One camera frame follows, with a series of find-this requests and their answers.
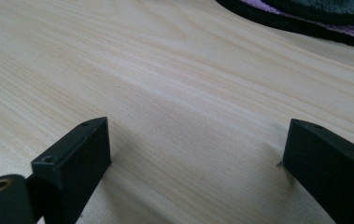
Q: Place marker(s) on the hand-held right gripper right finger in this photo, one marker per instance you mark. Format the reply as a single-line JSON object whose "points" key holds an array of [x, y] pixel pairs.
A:
{"points": [[330, 161]]}

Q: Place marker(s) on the dark towel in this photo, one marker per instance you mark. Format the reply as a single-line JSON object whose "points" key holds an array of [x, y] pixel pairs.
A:
{"points": [[321, 9]]}

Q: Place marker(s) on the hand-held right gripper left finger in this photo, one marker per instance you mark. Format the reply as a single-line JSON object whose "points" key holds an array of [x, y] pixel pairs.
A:
{"points": [[78, 161]]}

